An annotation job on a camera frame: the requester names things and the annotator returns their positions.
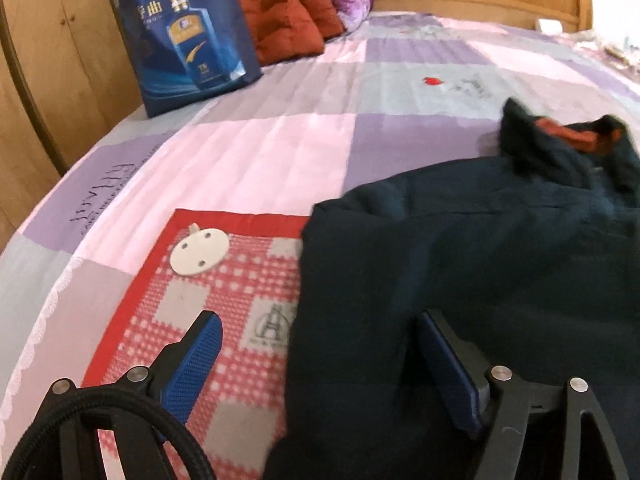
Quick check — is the blue printed tote bag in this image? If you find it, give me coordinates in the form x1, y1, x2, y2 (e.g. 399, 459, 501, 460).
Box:
118, 0, 262, 118

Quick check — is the white round plastic disc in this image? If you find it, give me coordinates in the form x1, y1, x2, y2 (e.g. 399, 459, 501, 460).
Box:
169, 223, 230, 276

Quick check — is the dark navy padded jacket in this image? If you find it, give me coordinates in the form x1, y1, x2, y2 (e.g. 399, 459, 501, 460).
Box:
264, 100, 639, 479

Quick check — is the red orange puffer jacket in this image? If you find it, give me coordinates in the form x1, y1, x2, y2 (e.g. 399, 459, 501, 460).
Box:
240, 0, 345, 66

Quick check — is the wooden wardrobe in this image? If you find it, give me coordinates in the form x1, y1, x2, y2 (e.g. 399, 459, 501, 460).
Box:
1, 0, 141, 243

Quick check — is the red white checkered mat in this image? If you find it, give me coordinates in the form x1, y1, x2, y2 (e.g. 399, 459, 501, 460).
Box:
84, 209, 305, 479

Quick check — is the purple pink patchwork bedsheet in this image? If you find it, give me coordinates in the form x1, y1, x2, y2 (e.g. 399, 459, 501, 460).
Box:
1, 13, 639, 479

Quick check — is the black braided cable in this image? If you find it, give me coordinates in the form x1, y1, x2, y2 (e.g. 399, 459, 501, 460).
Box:
0, 386, 217, 480

